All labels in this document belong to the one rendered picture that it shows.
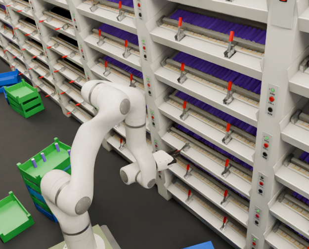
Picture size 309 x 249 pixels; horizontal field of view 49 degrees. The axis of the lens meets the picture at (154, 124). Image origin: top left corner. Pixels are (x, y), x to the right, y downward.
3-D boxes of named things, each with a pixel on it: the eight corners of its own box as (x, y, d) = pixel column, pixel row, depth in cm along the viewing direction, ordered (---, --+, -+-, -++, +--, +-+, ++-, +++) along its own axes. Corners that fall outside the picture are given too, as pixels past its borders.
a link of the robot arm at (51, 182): (71, 241, 130) (58, 197, 117) (46, 217, 141) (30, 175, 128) (96, 222, 138) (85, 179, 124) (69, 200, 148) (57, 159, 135)
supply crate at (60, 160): (41, 186, 192) (36, 176, 187) (20, 174, 202) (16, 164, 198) (79, 156, 210) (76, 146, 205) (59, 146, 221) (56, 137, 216)
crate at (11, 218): (-14, 216, 220) (-19, 207, 216) (15, 198, 231) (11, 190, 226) (4, 243, 201) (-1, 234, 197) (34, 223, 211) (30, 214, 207)
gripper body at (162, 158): (143, 166, 166) (160, 158, 173) (156, 176, 160) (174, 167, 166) (144, 153, 163) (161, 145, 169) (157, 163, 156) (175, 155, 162)
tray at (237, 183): (251, 201, 149) (248, 191, 142) (163, 142, 189) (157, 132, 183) (279, 169, 154) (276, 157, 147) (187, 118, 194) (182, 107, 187)
